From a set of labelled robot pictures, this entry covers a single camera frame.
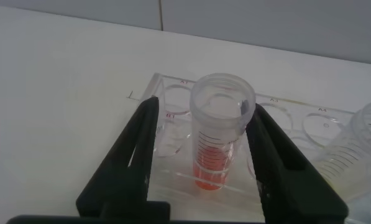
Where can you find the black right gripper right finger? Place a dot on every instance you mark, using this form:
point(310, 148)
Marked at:
point(284, 186)

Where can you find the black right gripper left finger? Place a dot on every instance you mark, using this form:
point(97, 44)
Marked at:
point(117, 186)

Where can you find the test tube with red pigment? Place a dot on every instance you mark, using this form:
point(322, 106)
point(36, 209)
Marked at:
point(213, 146)

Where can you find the clear acrylic test tube rack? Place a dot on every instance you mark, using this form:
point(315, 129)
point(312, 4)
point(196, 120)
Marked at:
point(297, 124)

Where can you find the test tube with yellow pigment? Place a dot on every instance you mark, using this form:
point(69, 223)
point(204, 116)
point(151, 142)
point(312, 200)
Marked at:
point(353, 155)

